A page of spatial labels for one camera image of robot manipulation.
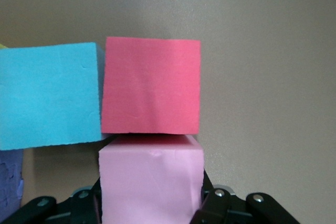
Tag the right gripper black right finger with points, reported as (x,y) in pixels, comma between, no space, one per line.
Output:
(218,205)

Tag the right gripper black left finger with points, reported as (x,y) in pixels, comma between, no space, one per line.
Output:
(78,208)

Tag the pink foam cube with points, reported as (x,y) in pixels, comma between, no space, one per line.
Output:
(151,182)

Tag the light blue foam cube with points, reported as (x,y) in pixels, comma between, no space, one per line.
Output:
(50,95)

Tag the red foam cube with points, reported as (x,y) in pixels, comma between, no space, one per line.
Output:
(151,85)

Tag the yellow foam cube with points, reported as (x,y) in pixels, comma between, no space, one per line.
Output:
(2,46)

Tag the purple foam cube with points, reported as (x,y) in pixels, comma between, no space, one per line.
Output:
(9,182)

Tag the brown table cover sheet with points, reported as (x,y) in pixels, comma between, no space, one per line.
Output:
(262,51)

